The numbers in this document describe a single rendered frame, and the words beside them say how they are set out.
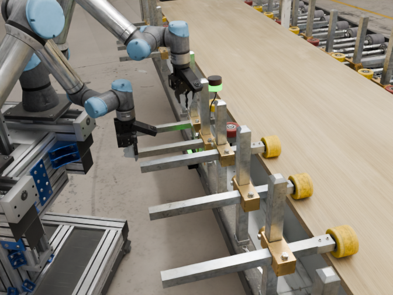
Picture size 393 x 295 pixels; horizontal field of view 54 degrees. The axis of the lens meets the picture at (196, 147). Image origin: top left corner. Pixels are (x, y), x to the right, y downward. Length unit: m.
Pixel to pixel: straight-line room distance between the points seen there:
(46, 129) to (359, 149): 1.28
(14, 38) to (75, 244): 1.31
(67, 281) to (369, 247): 1.42
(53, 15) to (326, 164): 1.04
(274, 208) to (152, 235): 1.56
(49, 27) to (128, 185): 1.84
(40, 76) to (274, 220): 1.10
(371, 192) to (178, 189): 1.66
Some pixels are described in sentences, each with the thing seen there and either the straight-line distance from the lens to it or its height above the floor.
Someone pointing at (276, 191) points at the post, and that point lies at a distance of 0.94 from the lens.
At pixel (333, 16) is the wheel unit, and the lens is 2.76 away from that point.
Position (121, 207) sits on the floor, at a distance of 2.70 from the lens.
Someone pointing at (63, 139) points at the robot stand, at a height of 0.91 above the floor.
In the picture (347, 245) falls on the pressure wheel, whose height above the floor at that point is 0.96.
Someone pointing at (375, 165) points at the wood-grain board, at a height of 0.90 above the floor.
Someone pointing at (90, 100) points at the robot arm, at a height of 1.16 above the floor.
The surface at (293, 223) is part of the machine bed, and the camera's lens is 1.47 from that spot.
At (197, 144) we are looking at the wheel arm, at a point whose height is 0.85.
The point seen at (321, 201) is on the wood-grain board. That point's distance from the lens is 1.32.
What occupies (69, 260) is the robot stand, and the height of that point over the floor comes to 0.21.
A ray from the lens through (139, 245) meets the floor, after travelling 2.42.
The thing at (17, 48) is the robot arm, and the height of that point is 1.42.
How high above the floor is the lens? 1.74
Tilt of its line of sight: 33 degrees down
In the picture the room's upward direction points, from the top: 3 degrees counter-clockwise
